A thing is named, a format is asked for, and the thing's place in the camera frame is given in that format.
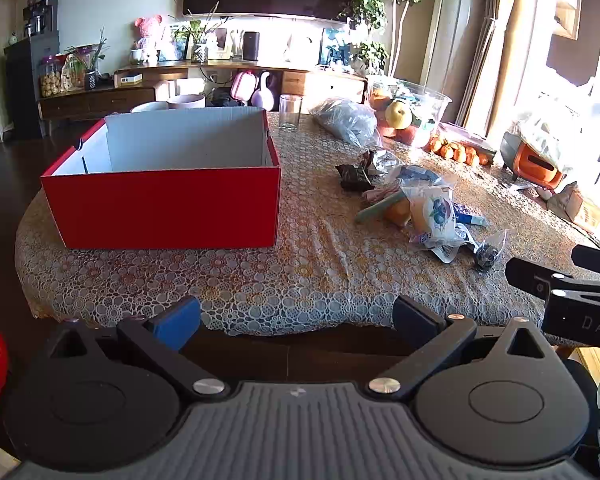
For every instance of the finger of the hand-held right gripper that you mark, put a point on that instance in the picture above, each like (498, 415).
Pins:
(597, 260)
(527, 275)

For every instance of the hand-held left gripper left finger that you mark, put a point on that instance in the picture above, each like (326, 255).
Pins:
(180, 321)

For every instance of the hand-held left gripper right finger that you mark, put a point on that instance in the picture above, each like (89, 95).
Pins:
(415, 317)

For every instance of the blue snack packet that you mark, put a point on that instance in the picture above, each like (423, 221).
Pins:
(472, 216)

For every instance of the yellow dog toy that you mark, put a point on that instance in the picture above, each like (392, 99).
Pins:
(397, 211)

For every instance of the red cardboard box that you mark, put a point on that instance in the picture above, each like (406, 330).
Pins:
(170, 210)

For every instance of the silver snack packet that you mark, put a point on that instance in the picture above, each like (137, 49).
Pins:
(384, 161)

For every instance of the orange and grey desktop bin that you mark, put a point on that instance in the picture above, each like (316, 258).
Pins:
(535, 167)

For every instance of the clear packet with dark contents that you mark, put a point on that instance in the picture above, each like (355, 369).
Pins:
(490, 252)

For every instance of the small silver wrapper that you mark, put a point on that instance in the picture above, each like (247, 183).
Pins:
(517, 186)

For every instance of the blueberry print packet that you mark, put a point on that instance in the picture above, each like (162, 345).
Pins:
(432, 215)

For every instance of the green stick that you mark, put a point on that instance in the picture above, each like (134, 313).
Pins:
(377, 208)

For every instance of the clear bin liner bag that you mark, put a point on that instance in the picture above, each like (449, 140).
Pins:
(555, 132)

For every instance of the pile of tangerines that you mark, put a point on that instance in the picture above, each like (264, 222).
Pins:
(455, 151)

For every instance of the flat clear plastic bag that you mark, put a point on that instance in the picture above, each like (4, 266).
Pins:
(472, 136)

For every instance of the black snack packet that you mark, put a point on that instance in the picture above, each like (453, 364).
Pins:
(355, 177)

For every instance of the red apple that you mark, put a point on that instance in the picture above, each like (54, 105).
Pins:
(409, 136)
(386, 125)

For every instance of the clear plastic fruit tub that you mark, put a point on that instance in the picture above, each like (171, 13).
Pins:
(430, 110)

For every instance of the green snack packet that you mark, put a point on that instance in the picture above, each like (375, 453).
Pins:
(424, 112)

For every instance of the white round pot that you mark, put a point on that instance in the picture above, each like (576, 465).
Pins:
(149, 107)

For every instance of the orange fruit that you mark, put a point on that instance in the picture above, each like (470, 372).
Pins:
(380, 99)

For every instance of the beige curtain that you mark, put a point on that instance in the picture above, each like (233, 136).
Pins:
(480, 50)

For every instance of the wooden television cabinet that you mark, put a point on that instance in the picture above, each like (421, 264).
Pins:
(105, 102)

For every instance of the clear drinking glass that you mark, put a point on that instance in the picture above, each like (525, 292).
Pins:
(290, 112)

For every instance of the lavender swan ornament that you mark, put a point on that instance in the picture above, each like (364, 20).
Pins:
(264, 95)

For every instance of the small white box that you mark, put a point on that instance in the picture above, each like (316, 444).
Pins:
(131, 79)

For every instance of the leafy green potted plant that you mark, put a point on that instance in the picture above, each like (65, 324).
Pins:
(370, 57)

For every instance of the small white plant pot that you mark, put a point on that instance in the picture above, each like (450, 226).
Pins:
(137, 56)

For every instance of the plant in dark pot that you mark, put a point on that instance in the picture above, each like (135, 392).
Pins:
(90, 67)

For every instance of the jar of round snacks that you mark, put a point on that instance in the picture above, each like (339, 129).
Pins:
(50, 80)

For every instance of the black cabinet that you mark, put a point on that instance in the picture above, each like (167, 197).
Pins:
(30, 90)

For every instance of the clear glass vase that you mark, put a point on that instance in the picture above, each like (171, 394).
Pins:
(238, 46)

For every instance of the blue picture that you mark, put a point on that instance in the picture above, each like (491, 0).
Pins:
(336, 45)

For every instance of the black speaker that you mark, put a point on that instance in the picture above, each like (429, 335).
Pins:
(251, 46)

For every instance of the potted plant in patterned pot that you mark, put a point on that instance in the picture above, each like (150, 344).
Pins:
(200, 35)

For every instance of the pink teddy bear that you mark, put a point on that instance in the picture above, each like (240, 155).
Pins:
(149, 35)

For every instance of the coffee machine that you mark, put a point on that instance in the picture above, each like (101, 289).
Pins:
(40, 17)

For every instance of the wall picture frame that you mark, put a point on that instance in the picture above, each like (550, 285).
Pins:
(566, 5)

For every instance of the white picture frame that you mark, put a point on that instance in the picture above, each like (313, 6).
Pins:
(221, 42)

